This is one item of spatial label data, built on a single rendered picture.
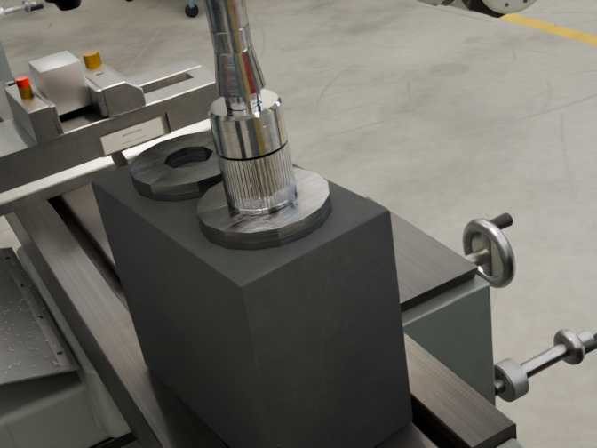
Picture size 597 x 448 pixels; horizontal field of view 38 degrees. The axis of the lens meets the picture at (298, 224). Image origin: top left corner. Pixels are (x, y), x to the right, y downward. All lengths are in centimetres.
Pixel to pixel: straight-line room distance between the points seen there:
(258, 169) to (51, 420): 52
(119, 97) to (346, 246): 63
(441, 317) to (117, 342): 51
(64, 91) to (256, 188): 63
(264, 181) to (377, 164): 261
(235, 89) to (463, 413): 31
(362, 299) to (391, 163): 257
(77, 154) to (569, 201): 196
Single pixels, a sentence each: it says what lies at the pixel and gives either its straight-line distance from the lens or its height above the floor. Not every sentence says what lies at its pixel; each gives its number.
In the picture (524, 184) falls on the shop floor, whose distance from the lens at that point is 295.
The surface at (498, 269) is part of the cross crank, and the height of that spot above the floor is 62.
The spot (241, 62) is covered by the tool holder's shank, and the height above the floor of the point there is 124.
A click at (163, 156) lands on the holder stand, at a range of 67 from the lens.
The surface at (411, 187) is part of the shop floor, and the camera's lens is 298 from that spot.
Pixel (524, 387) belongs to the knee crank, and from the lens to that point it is 134.
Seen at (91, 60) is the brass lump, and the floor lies 106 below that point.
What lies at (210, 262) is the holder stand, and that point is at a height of 113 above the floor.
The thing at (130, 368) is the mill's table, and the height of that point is 94.
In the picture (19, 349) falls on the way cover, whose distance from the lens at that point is 99.
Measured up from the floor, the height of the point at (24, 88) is 106.
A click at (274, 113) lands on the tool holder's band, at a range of 54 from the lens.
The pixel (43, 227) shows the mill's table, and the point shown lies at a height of 94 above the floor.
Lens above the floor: 141
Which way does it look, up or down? 30 degrees down
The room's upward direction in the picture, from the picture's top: 10 degrees counter-clockwise
